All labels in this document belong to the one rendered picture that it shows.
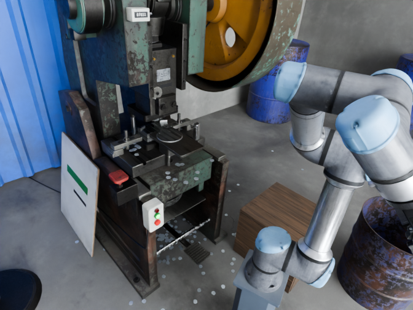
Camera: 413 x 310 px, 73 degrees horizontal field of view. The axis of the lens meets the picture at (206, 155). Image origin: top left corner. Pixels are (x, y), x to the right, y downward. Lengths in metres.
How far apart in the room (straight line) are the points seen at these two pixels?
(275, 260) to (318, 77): 0.71
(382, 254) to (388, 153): 1.20
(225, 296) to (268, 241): 0.71
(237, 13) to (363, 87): 0.99
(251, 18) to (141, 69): 0.54
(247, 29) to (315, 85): 0.91
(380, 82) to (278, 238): 0.68
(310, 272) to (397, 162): 0.67
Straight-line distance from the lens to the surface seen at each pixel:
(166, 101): 1.30
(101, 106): 1.47
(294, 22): 1.35
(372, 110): 0.43
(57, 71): 2.39
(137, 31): 1.13
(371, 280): 1.75
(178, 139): 1.33
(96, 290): 1.75
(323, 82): 0.52
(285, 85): 0.53
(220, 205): 1.67
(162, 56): 1.26
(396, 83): 0.54
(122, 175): 1.15
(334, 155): 0.87
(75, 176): 1.83
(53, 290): 1.82
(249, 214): 1.60
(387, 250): 1.59
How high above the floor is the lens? 1.44
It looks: 33 degrees down
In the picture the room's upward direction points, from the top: 5 degrees clockwise
